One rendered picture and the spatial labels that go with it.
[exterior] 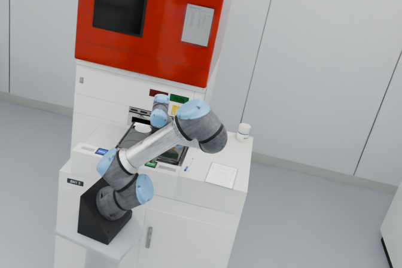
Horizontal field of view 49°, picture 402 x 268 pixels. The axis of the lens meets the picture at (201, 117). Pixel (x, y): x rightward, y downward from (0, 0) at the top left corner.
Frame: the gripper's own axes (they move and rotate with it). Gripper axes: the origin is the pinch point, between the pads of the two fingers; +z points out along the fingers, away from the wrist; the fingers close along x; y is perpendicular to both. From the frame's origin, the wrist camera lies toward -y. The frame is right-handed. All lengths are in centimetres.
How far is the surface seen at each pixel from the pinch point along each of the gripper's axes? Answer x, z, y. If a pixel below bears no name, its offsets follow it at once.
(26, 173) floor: 117, 98, 95
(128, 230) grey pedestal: -1.0, 16.1, -35.0
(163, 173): -7.5, 2.4, -4.0
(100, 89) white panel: 49, -6, 58
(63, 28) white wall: 142, 7, 207
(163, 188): -9.1, 11.3, -4.0
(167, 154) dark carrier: -3.9, 8.2, 24.4
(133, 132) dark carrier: 20.8, 8.2, 40.1
